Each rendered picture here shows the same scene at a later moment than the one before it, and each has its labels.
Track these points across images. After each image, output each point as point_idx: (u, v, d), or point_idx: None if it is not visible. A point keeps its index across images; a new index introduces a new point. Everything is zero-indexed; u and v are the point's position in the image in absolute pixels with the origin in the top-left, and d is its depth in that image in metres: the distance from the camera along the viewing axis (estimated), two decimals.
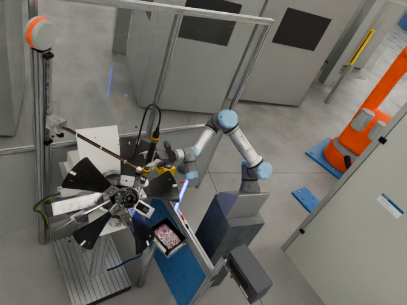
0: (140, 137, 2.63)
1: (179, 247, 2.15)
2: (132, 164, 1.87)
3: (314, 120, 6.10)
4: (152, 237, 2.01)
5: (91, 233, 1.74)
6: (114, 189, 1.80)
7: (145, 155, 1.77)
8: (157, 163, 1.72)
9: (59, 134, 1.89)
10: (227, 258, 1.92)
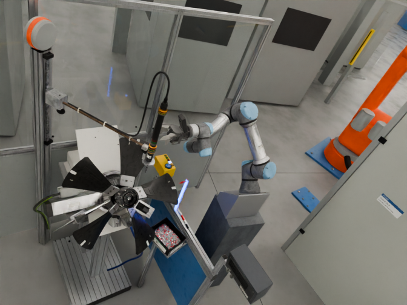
0: (140, 137, 2.63)
1: (179, 247, 2.15)
2: (155, 190, 1.97)
3: (314, 120, 6.10)
4: (87, 247, 1.77)
5: (84, 177, 1.70)
6: (129, 182, 1.86)
7: None
8: (172, 137, 1.63)
9: (60, 110, 1.78)
10: (227, 258, 1.92)
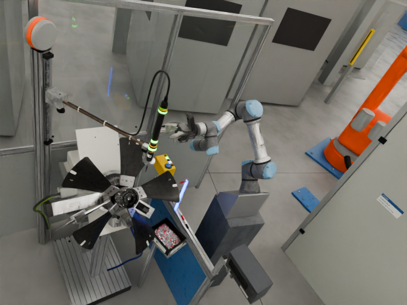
0: (140, 137, 2.63)
1: (179, 247, 2.15)
2: (155, 189, 1.96)
3: (314, 120, 6.10)
4: (87, 247, 1.77)
5: (84, 177, 1.70)
6: (129, 182, 1.86)
7: (167, 127, 1.71)
8: (180, 135, 1.65)
9: (60, 109, 1.78)
10: (227, 258, 1.92)
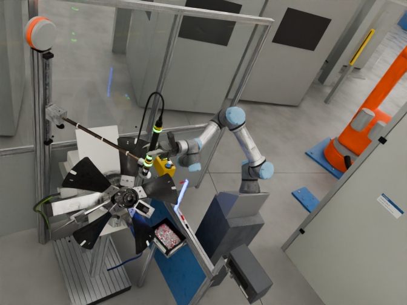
0: (140, 137, 2.63)
1: (179, 247, 2.15)
2: (138, 224, 1.91)
3: (314, 120, 6.10)
4: (66, 180, 1.68)
5: (134, 151, 1.86)
6: (140, 194, 1.90)
7: (148, 147, 1.72)
8: (158, 153, 1.67)
9: (59, 125, 1.85)
10: (227, 258, 1.92)
